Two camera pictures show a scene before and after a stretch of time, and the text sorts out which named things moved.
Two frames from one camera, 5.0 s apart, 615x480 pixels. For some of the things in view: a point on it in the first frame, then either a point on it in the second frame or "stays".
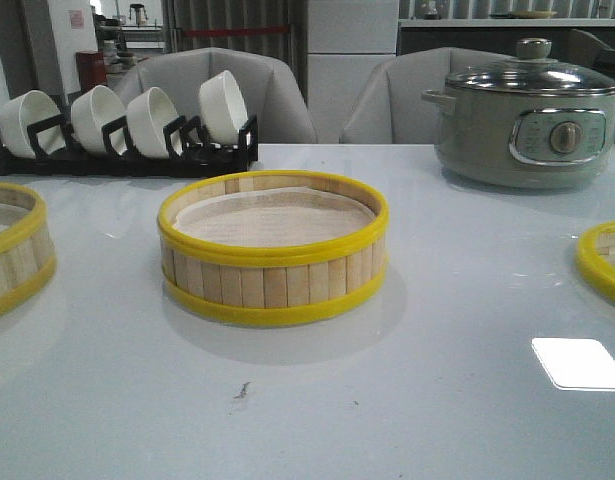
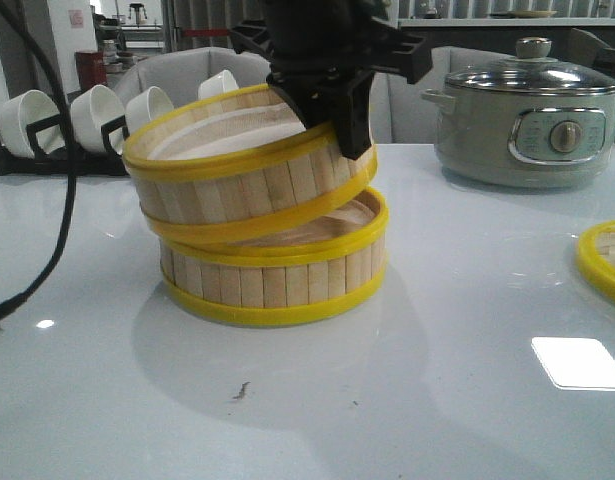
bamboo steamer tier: (21, 257) -> (235, 164)
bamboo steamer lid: (601, 255) stays
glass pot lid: (534, 71) stays
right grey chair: (390, 108) stays
